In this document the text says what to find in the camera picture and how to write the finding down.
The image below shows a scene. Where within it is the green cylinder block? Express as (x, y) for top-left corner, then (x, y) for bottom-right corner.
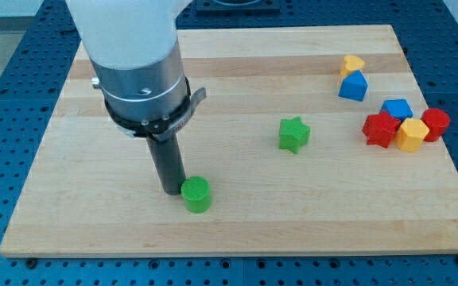
(181, 176), (212, 214)

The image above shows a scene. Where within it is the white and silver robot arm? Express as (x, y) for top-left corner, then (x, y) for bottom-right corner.
(66, 0), (206, 141)

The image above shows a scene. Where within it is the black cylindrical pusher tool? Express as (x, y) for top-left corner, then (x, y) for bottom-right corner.
(146, 134), (186, 195)

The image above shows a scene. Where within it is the green star block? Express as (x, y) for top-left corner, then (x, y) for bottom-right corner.
(278, 116), (311, 154)

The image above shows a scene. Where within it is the light wooden board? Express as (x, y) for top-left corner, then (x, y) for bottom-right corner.
(0, 25), (458, 258)

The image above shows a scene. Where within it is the blue triangle block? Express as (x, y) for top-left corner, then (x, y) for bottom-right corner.
(338, 70), (368, 102)

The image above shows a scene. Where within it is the yellow heart block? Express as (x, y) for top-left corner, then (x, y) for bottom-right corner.
(340, 54), (366, 79)

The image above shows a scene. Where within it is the red star block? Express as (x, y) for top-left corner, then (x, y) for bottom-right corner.
(362, 110), (402, 149)

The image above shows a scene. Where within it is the blue pentagon block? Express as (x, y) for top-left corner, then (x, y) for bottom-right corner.
(380, 99), (413, 121)

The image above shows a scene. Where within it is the yellow hexagon block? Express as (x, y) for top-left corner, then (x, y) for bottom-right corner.
(394, 118), (429, 153)

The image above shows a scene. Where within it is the red cylinder block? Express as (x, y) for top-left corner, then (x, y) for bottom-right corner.
(421, 108), (451, 142)

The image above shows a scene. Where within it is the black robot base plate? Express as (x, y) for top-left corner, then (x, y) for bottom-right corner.
(193, 0), (281, 16)

